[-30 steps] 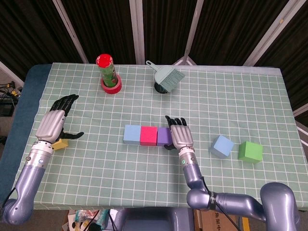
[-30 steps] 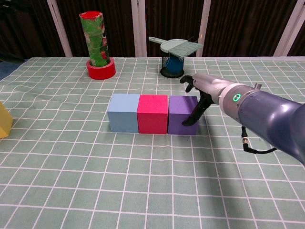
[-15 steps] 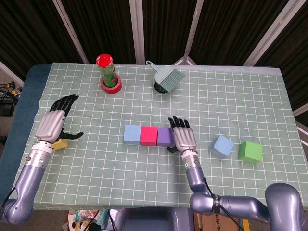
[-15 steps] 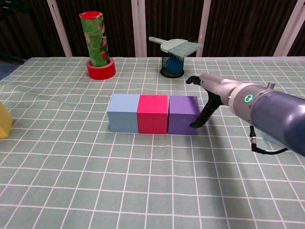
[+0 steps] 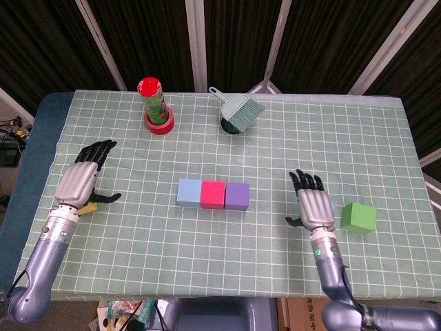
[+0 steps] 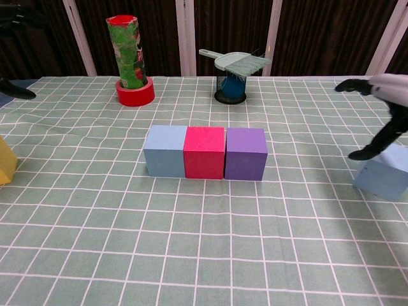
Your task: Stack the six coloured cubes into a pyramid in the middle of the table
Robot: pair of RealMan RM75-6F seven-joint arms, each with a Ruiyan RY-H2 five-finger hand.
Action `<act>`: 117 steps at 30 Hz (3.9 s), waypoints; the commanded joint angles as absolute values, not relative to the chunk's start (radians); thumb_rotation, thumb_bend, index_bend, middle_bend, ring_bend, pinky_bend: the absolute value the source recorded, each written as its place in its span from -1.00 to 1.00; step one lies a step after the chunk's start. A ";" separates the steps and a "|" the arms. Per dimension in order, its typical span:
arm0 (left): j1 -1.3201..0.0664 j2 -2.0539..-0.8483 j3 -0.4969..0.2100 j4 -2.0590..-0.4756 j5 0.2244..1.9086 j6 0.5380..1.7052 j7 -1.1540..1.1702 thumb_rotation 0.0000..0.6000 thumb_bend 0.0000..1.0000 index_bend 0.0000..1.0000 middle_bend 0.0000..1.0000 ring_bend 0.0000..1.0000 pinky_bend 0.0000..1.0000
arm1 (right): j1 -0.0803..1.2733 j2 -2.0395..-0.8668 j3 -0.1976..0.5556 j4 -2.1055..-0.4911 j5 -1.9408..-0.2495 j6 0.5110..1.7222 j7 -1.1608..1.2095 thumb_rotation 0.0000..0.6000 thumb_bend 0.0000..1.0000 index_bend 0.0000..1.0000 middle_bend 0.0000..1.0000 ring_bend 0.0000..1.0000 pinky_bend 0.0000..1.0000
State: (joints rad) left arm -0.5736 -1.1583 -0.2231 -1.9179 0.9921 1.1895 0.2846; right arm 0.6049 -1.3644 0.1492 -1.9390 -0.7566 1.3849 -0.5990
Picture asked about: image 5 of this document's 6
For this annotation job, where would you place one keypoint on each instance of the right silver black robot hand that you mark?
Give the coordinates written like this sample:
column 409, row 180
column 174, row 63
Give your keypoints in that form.
column 315, row 210

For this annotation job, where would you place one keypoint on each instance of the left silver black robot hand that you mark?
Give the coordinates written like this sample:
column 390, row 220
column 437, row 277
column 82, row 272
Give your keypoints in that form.
column 76, row 184

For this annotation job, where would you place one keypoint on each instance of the light blue foam cube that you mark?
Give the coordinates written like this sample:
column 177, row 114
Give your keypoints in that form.
column 189, row 192
column 333, row 207

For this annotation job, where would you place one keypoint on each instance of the purple foam cube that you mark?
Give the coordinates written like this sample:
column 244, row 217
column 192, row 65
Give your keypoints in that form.
column 237, row 196

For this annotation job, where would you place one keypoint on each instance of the pink foam cube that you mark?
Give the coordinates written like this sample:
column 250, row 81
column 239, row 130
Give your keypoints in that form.
column 213, row 194

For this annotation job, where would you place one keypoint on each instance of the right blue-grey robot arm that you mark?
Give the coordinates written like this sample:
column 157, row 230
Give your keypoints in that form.
column 332, row 276

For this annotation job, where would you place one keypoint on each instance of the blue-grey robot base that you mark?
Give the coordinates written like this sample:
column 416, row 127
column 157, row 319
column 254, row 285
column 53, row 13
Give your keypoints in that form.
column 217, row 315

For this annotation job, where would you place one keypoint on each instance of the yellow foam cube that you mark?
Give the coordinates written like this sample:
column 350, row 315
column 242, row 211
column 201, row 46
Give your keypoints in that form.
column 90, row 208

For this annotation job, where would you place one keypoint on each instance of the green foam cube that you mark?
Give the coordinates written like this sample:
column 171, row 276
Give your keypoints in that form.
column 358, row 218

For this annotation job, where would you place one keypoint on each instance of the black electronics box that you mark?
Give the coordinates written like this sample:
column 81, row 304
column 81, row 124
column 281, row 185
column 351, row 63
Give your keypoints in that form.
column 8, row 156

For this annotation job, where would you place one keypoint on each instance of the red tape roll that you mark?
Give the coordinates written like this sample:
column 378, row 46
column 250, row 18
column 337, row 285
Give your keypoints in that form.
column 162, row 131

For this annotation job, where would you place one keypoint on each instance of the green checked tablecloth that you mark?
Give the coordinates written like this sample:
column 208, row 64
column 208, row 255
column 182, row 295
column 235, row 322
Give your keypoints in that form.
column 220, row 251

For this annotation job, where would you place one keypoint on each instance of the brown cardboard box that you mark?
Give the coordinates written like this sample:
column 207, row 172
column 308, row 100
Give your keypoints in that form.
column 299, row 319

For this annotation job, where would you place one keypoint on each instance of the green can with red lid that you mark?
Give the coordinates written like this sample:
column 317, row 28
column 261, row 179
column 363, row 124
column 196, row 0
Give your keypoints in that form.
column 155, row 103

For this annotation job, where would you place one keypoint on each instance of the teal hand brush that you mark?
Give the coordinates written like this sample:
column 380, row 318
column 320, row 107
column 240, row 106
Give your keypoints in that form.
column 243, row 112

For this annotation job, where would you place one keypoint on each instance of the colourful printed bag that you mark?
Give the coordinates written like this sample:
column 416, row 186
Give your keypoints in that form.
column 117, row 310

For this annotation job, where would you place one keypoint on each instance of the white frame bar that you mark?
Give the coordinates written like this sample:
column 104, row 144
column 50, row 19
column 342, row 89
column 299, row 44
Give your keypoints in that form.
column 433, row 183
column 430, row 157
column 15, row 105

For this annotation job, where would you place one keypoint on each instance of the white partition frame post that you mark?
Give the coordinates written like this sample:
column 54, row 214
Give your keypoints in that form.
column 101, row 45
column 196, row 45
column 389, row 45
column 278, row 34

